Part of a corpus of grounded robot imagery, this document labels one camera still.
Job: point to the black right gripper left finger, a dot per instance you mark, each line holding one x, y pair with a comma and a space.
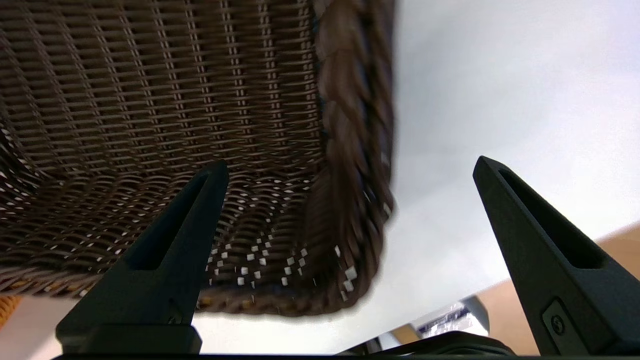
150, 300

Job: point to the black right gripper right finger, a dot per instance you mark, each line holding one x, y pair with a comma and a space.
575, 310

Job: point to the orange woven wicker basket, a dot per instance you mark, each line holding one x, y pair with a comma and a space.
9, 310

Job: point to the dark brown woven wicker basket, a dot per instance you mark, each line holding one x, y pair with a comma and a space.
150, 100

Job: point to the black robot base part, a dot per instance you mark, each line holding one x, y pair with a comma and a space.
450, 345

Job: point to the grey metal part with label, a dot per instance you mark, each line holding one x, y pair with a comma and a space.
450, 317

